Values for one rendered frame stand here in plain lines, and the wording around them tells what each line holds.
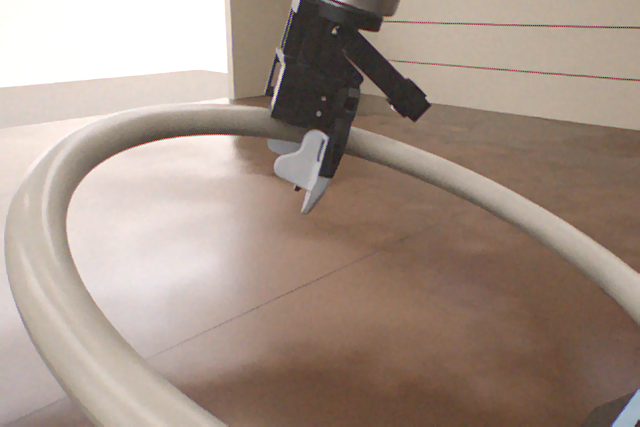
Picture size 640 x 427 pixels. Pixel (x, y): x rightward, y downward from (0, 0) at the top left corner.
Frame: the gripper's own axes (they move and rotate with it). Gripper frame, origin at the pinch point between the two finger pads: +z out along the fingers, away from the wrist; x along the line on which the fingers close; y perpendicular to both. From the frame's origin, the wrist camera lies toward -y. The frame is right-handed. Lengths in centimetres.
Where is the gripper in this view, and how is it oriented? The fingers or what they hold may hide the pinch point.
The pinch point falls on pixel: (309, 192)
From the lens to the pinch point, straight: 66.3
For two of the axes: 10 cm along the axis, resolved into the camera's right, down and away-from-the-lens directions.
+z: -2.9, 8.7, 3.9
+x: 1.6, 4.5, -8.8
